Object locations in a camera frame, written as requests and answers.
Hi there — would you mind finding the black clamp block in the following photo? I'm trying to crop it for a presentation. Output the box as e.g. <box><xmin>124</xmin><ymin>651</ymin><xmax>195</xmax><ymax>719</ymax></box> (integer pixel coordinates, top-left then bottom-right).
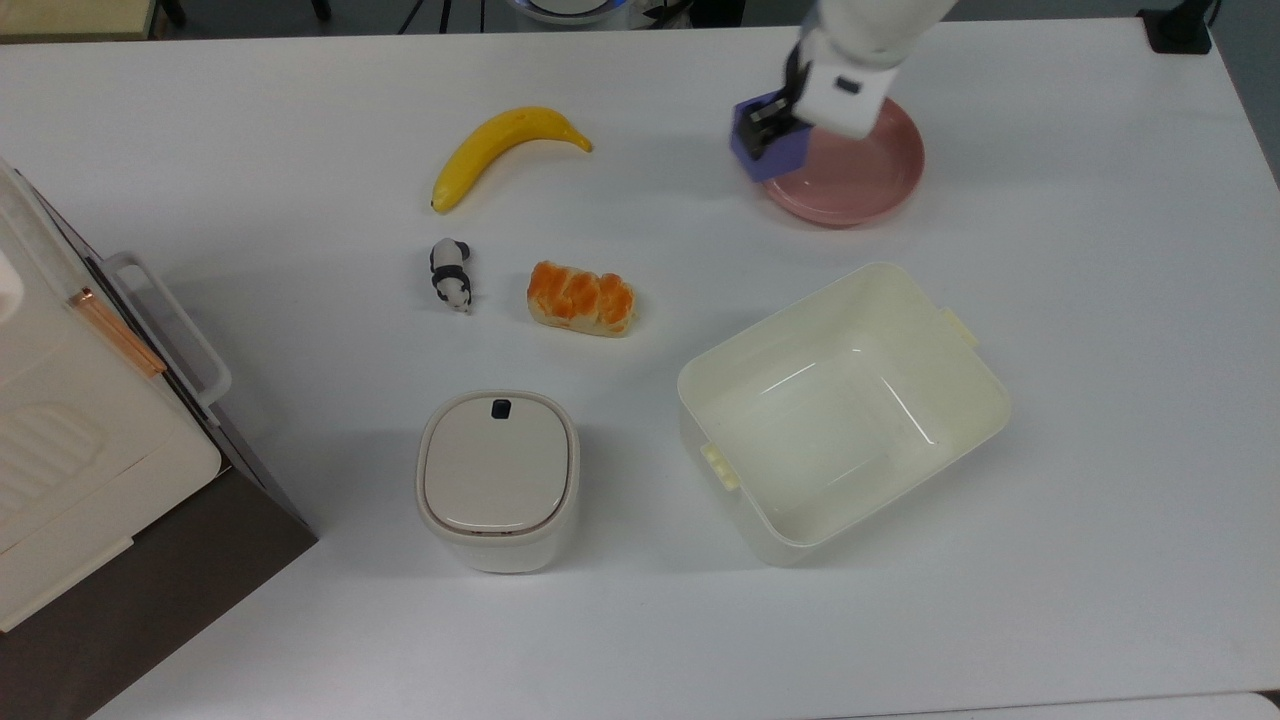
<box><xmin>1137</xmin><ymin>0</ymin><xmax>1217</xmax><ymax>56</ymax></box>

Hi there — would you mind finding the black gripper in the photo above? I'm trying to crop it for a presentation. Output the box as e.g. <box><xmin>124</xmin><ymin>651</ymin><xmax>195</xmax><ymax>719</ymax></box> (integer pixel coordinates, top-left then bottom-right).
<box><xmin>746</xmin><ymin>62</ymin><xmax>809</xmax><ymax>159</ymax></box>

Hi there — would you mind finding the panda figurine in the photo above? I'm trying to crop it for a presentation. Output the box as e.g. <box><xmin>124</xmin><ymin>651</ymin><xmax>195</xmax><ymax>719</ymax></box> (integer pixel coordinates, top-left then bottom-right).
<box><xmin>428</xmin><ymin>237</ymin><xmax>475</xmax><ymax>315</ymax></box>

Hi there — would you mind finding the small cream trash can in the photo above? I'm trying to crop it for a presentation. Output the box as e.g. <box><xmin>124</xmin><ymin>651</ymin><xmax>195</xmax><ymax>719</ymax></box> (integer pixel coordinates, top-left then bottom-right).
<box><xmin>415</xmin><ymin>389</ymin><xmax>582</xmax><ymax>575</ymax></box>

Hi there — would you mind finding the round white blue base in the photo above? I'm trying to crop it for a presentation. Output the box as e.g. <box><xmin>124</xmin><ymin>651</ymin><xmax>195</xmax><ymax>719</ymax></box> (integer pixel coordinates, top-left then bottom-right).
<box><xmin>505</xmin><ymin>0</ymin><xmax>633</xmax><ymax>27</ymax></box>

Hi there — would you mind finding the yellow toy banana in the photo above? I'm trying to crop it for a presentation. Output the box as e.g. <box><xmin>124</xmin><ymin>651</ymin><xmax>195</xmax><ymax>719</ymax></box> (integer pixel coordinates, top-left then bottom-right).
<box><xmin>431</xmin><ymin>106</ymin><xmax>595</xmax><ymax>215</ymax></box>

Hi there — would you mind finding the white microwave oven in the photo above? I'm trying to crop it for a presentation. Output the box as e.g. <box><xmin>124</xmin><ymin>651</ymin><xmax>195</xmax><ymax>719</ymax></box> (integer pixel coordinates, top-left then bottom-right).
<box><xmin>0</xmin><ymin>172</ymin><xmax>320</xmax><ymax>720</ymax></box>

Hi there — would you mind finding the cream plastic storage box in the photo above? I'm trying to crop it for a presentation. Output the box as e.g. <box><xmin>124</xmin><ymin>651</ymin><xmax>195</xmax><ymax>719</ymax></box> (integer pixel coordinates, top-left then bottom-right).
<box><xmin>0</xmin><ymin>158</ymin><xmax>224</xmax><ymax>634</ymax></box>

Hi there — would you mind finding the white open plastic bin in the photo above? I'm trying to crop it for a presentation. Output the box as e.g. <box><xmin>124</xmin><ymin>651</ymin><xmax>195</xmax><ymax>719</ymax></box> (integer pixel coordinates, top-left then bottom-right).
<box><xmin>677</xmin><ymin>262</ymin><xmax>1012</xmax><ymax>568</ymax></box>

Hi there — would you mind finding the toy bread loaf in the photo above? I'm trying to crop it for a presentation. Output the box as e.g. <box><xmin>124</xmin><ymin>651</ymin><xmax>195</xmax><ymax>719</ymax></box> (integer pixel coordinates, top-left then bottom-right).
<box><xmin>526</xmin><ymin>261</ymin><xmax>639</xmax><ymax>339</ymax></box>

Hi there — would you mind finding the wooden desk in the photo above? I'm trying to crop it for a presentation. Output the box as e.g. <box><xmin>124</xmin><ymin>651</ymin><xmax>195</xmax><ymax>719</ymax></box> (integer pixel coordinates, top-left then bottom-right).
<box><xmin>0</xmin><ymin>0</ymin><xmax>161</xmax><ymax>44</ymax></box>

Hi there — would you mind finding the purple cube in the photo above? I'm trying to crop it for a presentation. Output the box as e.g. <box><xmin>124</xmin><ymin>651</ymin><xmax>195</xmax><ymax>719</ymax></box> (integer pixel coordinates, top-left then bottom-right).
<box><xmin>729</xmin><ymin>92</ymin><xmax>813</xmax><ymax>185</ymax></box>

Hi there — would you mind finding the pink plate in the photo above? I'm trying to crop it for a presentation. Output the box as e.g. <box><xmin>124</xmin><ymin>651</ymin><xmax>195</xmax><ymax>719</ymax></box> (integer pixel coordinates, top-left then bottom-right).
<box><xmin>762</xmin><ymin>96</ymin><xmax>926</xmax><ymax>230</ymax></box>

